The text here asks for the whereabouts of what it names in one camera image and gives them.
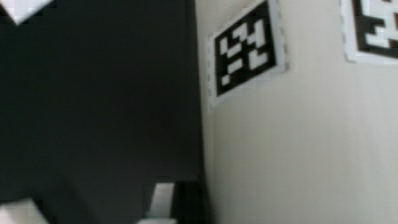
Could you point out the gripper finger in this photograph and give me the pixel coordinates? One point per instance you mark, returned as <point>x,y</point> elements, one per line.
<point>57,208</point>

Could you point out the white lamp shade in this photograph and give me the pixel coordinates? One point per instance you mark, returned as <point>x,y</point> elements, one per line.
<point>301,135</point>

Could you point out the white left border block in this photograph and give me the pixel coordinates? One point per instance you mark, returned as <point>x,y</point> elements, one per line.
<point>22,8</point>

